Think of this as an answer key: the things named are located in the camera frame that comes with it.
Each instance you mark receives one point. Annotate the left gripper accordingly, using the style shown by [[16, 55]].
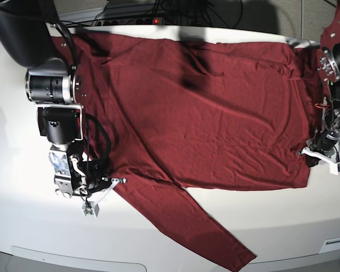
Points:
[[324, 143]]

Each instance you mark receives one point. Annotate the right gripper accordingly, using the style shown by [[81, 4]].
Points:
[[75, 177]]

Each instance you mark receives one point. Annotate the dark red long-sleeve shirt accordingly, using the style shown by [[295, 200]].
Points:
[[194, 114]]

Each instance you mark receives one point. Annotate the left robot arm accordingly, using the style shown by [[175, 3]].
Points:
[[328, 57]]

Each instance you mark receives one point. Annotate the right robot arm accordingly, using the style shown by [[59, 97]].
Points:
[[36, 39]]

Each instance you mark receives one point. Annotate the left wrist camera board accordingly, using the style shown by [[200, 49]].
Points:
[[334, 167]]

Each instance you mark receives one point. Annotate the power strip with red switch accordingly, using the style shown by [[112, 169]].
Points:
[[145, 20]]

